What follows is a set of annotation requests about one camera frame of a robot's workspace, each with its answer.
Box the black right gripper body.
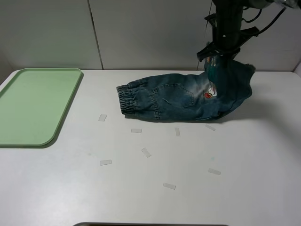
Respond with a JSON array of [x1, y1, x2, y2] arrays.
[[205, 13, 259, 50]]

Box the clear tape strip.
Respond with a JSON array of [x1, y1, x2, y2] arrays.
[[175, 128, 180, 137], [100, 160, 112, 166], [205, 124, 215, 131], [141, 148, 151, 158], [163, 183, 176, 190], [131, 129, 142, 134], [98, 114, 107, 121], [208, 168, 221, 176]]

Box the children's blue denim shorts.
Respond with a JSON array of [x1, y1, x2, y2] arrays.
[[116, 58, 255, 121]]

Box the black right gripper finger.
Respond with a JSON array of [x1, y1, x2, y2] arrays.
[[197, 41, 222, 62], [220, 48, 241, 71]]

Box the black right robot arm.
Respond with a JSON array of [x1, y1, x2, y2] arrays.
[[197, 0, 301, 67]]

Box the light green plastic tray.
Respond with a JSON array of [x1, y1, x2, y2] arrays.
[[0, 68, 83, 148]]

